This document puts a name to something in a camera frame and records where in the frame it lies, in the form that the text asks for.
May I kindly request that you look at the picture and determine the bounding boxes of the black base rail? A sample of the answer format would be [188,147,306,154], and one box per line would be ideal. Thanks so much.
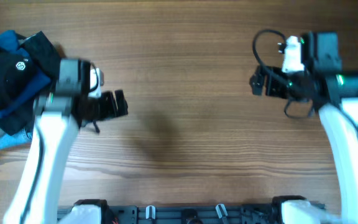
[57,198,326,224]

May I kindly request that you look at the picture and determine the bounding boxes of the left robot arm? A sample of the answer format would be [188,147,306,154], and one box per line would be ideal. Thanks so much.
[3,58,128,223]

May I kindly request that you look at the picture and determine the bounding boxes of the folded light blue jeans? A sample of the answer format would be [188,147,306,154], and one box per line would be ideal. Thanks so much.
[0,129,32,150]

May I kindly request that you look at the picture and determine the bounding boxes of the black t-shirt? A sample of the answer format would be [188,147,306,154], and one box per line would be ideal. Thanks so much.
[0,47,37,110]

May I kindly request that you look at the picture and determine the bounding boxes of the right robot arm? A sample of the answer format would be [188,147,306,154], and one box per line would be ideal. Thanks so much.
[250,32,358,223]

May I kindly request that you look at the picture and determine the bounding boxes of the folded black garment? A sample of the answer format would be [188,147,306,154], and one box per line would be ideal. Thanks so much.
[0,30,61,135]

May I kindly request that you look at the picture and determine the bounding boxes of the folded blue garment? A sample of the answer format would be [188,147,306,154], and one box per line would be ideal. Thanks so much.
[0,30,52,118]

